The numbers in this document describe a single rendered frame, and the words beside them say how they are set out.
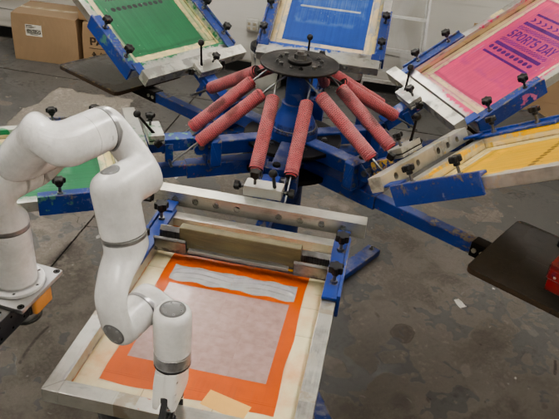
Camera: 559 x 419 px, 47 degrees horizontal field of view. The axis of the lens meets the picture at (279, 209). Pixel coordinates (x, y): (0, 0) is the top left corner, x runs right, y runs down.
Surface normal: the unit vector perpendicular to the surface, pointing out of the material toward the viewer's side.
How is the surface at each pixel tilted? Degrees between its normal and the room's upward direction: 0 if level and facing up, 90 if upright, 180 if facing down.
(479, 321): 0
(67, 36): 90
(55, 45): 90
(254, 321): 1
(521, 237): 0
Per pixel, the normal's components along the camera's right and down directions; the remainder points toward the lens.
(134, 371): 0.08, -0.85
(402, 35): -0.19, 0.50
